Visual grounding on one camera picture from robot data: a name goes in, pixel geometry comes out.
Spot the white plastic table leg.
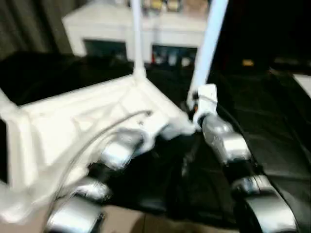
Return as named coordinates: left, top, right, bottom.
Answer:
left=131, top=0, right=146, bottom=78
left=186, top=0, right=229, bottom=115
left=0, top=88, right=19, bottom=117

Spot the white plastic table top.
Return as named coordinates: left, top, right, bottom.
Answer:
left=0, top=70, right=197, bottom=224

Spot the black table mat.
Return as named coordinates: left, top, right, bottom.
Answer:
left=0, top=50, right=311, bottom=233

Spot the pink plush toy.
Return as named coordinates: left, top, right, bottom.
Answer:
left=184, top=0, right=207, bottom=13

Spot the white flat board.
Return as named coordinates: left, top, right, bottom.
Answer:
left=294, top=74, right=311, bottom=97

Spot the white sideboard cabinet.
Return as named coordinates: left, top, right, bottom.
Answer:
left=62, top=4, right=209, bottom=66

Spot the grey pleated curtain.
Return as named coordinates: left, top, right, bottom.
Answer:
left=0, top=0, right=76, bottom=59

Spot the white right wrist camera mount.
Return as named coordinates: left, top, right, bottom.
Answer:
left=193, top=83, right=218, bottom=124

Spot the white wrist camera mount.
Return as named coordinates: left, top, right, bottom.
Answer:
left=193, top=83, right=218, bottom=124
left=136, top=116, right=171, bottom=153

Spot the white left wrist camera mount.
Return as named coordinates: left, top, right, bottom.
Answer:
left=136, top=116, right=171, bottom=153

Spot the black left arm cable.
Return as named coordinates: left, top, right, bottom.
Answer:
left=48, top=110, right=153, bottom=202

